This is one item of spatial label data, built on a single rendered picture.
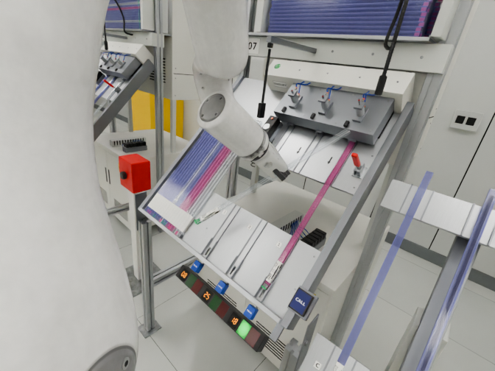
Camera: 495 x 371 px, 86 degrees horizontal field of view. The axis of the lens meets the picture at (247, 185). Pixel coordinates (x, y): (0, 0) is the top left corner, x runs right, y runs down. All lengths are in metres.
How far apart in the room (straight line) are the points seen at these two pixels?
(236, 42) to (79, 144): 0.30
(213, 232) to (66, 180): 0.70
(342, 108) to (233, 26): 0.53
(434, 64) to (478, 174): 1.60
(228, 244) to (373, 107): 0.58
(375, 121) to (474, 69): 1.61
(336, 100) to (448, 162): 1.63
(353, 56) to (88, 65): 0.87
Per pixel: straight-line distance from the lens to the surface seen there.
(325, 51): 1.03
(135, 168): 1.40
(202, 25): 0.43
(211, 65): 0.45
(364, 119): 0.84
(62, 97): 0.19
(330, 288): 1.01
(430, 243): 2.64
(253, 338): 0.76
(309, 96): 0.95
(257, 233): 0.80
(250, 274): 0.77
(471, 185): 2.46
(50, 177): 0.19
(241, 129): 0.53
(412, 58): 0.94
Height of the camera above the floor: 1.27
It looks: 24 degrees down
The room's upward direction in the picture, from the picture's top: 7 degrees clockwise
